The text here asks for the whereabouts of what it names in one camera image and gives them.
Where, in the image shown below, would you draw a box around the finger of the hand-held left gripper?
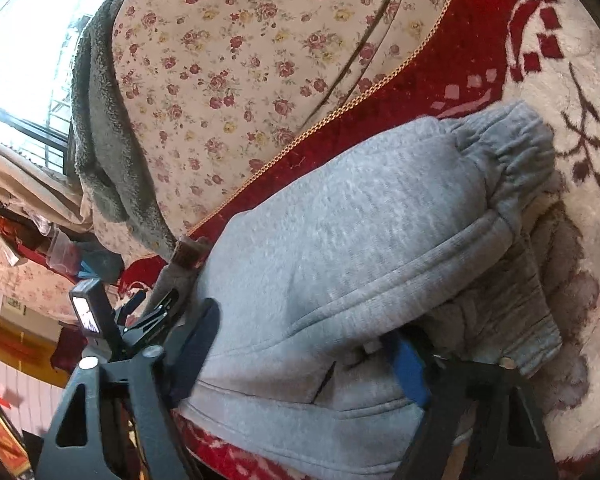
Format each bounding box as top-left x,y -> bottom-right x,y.
114,287 -> 182,347

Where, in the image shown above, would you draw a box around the blue cloth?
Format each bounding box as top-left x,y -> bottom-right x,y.
75,242 -> 126,286

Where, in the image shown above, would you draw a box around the floral cloth covered cabinet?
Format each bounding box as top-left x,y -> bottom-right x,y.
0,220 -> 88,323

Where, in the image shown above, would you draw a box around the red framed picture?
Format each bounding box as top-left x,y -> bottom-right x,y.
0,407 -> 33,478

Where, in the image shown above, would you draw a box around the red and white plush blanket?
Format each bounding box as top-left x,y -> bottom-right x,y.
117,0 -> 600,480

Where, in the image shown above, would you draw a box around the grey fleece blanket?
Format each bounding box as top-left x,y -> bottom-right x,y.
69,0 -> 177,263

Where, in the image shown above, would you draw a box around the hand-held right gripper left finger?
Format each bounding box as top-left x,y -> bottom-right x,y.
36,299 -> 220,480

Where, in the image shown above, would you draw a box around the window with black frame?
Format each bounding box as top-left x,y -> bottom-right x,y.
0,0 -> 133,171

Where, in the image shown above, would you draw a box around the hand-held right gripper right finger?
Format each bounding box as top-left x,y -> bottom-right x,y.
386,331 -> 559,480

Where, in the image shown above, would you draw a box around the grey sweat pants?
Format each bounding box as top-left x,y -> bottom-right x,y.
152,100 -> 564,480

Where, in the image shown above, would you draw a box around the floral quilt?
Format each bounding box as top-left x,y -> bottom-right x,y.
91,0 -> 462,267

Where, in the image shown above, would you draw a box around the wooden door frame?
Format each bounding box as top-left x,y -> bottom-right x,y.
0,310 -> 63,388

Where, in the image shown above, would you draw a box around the beige curtain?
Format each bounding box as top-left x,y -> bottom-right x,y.
0,139 -> 95,235

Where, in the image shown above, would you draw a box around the clear plastic container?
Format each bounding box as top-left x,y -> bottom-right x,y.
45,227 -> 78,276

